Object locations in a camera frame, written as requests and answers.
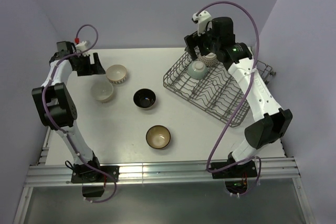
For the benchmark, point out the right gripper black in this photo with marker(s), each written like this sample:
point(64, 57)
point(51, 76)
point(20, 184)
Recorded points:
point(189, 41)

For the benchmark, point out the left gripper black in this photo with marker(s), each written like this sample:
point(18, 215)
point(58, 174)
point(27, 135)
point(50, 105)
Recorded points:
point(95, 68)

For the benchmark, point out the white bowl striped outside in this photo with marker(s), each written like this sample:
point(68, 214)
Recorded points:
point(116, 74)

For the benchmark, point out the red patterned bowl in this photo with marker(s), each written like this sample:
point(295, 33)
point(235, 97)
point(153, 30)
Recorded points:
point(209, 60)

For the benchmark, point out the light green bowl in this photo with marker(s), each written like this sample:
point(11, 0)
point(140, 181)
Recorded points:
point(197, 70)

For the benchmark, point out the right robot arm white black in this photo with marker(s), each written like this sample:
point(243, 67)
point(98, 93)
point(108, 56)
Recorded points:
point(216, 35)

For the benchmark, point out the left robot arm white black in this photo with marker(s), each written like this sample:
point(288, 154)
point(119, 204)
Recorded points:
point(56, 108)

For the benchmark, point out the plain white bowl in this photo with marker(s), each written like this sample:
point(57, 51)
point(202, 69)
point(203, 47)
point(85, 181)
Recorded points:
point(102, 91)

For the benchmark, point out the black glossy bowl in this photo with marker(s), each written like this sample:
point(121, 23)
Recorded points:
point(144, 99)

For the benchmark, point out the brown beige bowl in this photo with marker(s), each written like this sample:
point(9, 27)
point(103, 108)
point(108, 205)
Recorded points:
point(158, 137)

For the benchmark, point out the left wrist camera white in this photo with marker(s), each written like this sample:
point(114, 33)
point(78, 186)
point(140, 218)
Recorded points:
point(81, 46)

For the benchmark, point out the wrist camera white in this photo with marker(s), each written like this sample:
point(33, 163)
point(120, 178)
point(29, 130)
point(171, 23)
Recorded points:
point(201, 20)
point(81, 46)

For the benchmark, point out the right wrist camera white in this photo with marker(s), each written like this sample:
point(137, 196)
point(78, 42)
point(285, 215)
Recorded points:
point(201, 20)

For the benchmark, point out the grey wire dish rack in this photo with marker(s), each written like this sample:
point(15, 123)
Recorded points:
point(217, 93)

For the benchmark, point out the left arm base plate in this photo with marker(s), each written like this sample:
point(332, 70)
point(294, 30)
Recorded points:
point(113, 172)

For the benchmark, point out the aluminium rail frame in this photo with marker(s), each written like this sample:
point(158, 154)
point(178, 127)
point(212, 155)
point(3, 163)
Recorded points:
point(116, 132)

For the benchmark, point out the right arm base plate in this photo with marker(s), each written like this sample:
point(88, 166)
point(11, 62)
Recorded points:
point(247, 170)

